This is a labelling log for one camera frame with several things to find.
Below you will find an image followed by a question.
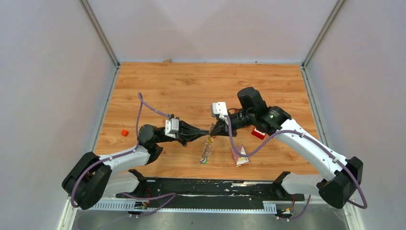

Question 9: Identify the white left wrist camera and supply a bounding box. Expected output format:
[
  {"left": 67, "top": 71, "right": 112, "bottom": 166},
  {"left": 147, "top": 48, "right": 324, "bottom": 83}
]
[{"left": 164, "top": 117, "right": 180, "bottom": 138}]

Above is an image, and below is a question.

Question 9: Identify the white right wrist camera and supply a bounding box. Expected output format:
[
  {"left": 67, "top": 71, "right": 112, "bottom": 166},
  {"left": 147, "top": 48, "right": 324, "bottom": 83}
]
[{"left": 211, "top": 102, "right": 229, "bottom": 125}]

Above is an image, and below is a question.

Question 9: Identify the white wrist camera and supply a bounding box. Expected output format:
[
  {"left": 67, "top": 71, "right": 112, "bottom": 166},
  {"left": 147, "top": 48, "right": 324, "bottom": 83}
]
[
  {"left": 211, "top": 102, "right": 229, "bottom": 125},
  {"left": 164, "top": 117, "right": 180, "bottom": 138}
]

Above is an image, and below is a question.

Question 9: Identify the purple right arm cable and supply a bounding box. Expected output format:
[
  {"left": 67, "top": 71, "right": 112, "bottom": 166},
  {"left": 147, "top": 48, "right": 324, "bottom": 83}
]
[{"left": 226, "top": 115, "right": 369, "bottom": 221}]

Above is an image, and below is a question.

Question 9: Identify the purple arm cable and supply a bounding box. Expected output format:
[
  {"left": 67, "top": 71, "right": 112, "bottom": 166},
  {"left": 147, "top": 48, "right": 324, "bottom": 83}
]
[
  {"left": 226, "top": 115, "right": 369, "bottom": 221},
  {"left": 69, "top": 92, "right": 178, "bottom": 230}
]

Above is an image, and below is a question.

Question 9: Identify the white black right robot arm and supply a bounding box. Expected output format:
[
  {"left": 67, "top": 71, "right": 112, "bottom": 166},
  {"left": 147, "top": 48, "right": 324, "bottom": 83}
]
[{"left": 210, "top": 87, "right": 368, "bottom": 209}]

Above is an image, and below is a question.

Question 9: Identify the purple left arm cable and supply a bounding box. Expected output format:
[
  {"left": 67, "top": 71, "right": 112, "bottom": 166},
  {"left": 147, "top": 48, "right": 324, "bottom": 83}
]
[{"left": 69, "top": 92, "right": 178, "bottom": 230}]

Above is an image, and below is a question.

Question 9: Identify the red white toy brick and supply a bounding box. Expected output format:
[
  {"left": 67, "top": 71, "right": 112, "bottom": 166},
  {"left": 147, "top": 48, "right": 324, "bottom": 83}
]
[{"left": 251, "top": 128, "right": 267, "bottom": 140}]

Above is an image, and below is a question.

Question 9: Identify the small orange brick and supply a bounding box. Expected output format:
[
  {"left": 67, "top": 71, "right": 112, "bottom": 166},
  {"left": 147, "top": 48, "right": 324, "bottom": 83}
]
[{"left": 121, "top": 129, "right": 129, "bottom": 137}]

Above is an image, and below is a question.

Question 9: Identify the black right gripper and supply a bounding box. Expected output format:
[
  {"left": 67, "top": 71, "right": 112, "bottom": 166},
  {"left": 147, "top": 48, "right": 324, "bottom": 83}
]
[{"left": 210, "top": 110, "right": 254, "bottom": 138}]

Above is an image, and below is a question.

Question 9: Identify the playing card box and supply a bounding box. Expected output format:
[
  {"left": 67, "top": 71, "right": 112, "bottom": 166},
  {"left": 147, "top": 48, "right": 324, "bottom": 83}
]
[{"left": 230, "top": 145, "right": 250, "bottom": 167}]

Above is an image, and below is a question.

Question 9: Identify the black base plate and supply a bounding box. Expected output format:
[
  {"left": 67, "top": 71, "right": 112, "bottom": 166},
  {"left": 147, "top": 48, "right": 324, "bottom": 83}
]
[{"left": 130, "top": 177, "right": 305, "bottom": 209}]

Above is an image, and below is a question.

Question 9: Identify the slotted white cable duct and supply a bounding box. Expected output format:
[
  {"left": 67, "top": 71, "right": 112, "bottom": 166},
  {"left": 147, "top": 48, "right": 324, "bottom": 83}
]
[{"left": 89, "top": 200, "right": 277, "bottom": 214}]

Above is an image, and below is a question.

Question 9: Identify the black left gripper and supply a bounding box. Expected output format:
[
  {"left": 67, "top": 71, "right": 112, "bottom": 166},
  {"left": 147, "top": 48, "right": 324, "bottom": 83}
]
[{"left": 156, "top": 117, "right": 210, "bottom": 147}]

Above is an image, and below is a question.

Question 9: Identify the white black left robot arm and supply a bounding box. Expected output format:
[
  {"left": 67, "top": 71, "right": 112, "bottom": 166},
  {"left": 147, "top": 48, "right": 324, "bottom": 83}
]
[{"left": 62, "top": 118, "right": 210, "bottom": 210}]

